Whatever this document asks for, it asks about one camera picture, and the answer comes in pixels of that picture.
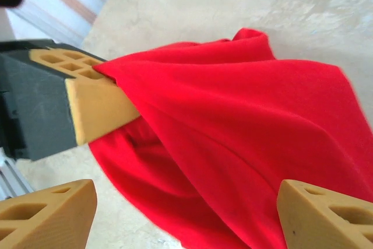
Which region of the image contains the right gripper tan right finger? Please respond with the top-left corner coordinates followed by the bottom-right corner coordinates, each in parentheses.
top-left (276, 179), bottom-right (373, 249)

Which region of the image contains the right gripper tan left finger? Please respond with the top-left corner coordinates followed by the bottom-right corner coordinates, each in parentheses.
top-left (0, 178), bottom-right (98, 249)

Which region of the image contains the wide aluminium mounting rail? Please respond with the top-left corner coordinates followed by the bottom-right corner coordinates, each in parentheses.
top-left (0, 146), bottom-right (34, 202)

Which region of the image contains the red t-shirt with bear print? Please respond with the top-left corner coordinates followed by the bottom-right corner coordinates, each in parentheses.
top-left (87, 27), bottom-right (373, 249)

